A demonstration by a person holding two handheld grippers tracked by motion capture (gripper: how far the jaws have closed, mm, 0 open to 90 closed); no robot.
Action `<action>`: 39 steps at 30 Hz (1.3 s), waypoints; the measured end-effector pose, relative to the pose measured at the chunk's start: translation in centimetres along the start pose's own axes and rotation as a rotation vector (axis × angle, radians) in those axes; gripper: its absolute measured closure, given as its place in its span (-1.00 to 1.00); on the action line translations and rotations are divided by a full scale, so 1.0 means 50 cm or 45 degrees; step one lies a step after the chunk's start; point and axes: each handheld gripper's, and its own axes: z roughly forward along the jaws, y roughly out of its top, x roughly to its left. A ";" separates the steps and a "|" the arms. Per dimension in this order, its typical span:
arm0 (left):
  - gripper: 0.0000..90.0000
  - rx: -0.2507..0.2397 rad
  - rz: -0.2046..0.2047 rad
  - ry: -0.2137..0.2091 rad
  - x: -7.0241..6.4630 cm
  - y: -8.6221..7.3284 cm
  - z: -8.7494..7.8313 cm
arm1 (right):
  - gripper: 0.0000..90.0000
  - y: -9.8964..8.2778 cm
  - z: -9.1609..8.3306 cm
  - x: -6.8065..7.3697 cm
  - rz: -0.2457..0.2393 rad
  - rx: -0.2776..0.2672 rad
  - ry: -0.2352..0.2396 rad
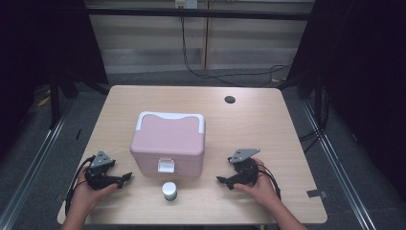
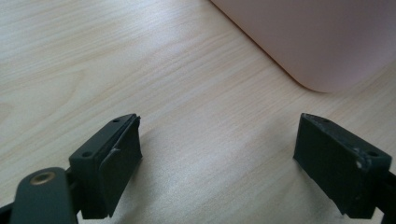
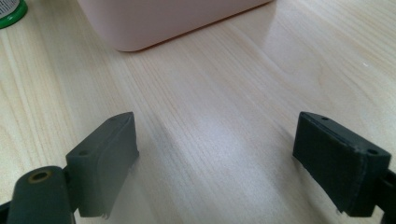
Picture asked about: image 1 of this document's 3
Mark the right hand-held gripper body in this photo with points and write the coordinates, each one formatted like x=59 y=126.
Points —
x=245 y=174

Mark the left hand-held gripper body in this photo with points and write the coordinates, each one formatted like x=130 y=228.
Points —
x=101 y=159

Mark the small white-lidded jar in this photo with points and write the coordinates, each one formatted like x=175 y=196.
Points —
x=169 y=189

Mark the pink storage box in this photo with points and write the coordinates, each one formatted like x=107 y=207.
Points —
x=167 y=140

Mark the person's right hand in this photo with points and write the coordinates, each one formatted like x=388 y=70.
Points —
x=263 y=190

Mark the person's left hand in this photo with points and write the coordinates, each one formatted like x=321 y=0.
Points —
x=86 y=196

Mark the small black floor tape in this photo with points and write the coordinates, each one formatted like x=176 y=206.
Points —
x=78 y=134

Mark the grey tape strip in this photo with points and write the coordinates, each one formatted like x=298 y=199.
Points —
x=59 y=197
x=317 y=193

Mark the black metal stand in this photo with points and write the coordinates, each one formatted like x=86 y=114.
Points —
x=55 y=102

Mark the dark round table grommet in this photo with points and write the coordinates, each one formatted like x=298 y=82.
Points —
x=230 y=99

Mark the yellow floor tape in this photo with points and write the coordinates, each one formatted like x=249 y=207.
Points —
x=43 y=101

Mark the black curtain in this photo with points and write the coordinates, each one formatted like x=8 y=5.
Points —
x=360 y=80
x=41 y=41

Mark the black horizontal bar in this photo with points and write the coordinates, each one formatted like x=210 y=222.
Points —
x=198 y=13

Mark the metal floor rail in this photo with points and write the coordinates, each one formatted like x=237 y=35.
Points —
x=338 y=166
x=35 y=159

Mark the white wall socket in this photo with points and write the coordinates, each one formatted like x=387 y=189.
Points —
x=186 y=3

